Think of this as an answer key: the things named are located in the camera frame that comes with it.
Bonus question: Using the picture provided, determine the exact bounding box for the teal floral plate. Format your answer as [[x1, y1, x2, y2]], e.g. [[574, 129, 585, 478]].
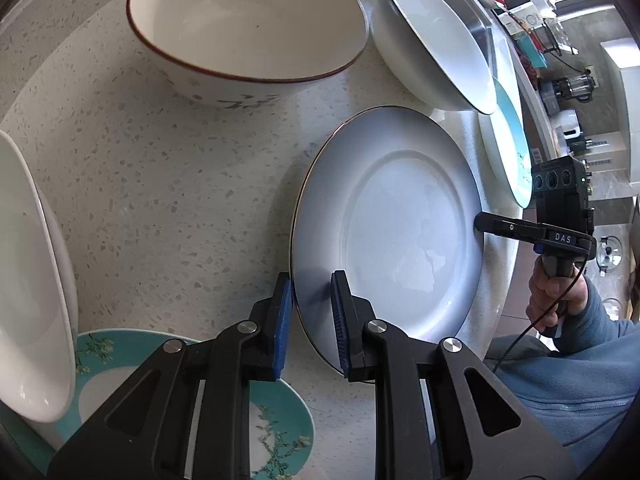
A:
[[1, 328, 314, 479]]

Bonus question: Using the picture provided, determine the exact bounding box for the blender appliance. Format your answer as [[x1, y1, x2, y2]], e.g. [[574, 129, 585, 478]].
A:
[[539, 70, 596, 116]]

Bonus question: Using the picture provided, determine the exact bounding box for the teal plate at edge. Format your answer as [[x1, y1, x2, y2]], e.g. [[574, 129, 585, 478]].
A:
[[478, 79, 533, 209]]

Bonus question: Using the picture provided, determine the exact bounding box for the right hand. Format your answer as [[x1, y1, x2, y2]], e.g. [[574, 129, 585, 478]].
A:
[[525, 258, 588, 333]]

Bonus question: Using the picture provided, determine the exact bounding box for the white deep bowl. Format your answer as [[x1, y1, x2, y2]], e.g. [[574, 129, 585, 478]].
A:
[[371, 0, 497, 115]]

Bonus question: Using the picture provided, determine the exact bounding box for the brown-rimmed floral bowl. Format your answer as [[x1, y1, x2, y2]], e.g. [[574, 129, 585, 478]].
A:
[[126, 0, 369, 110]]

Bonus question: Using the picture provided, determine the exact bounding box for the pale blue gold-rimmed plate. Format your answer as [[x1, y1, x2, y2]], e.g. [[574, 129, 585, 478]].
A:
[[290, 106, 484, 368]]

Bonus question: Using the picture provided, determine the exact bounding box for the white bowl at left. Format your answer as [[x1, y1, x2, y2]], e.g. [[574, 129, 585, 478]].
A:
[[1, 133, 77, 422]]

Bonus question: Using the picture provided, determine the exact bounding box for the blue sleeve forearm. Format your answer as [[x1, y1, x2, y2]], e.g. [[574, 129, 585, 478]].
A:
[[484, 277, 639, 471]]

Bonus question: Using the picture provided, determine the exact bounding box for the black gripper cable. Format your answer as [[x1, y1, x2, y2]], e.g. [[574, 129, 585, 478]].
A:
[[491, 253, 589, 373]]

